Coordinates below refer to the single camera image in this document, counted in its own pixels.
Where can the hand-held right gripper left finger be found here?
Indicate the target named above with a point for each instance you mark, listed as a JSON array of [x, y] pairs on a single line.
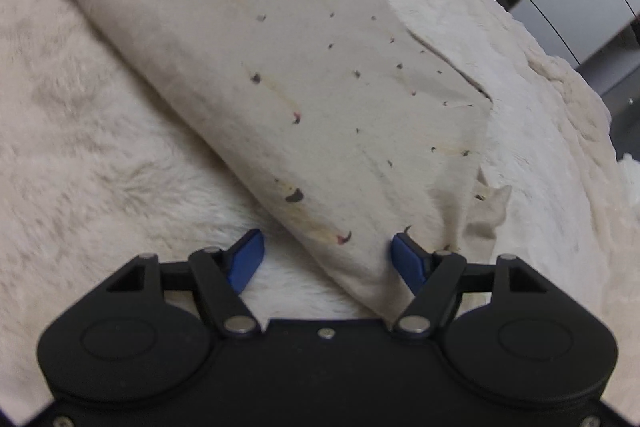
[[246, 259]]

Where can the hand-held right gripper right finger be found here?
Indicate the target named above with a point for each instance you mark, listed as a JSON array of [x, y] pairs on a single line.
[[409, 259]]

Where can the cream printed garment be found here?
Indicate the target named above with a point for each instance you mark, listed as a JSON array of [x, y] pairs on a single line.
[[300, 82]]

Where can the cream fluffy blanket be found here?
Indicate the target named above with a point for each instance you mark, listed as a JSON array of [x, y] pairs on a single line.
[[100, 157]]

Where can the grey wardrobe with wooden frame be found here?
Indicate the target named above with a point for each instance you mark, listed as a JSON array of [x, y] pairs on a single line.
[[575, 7]]

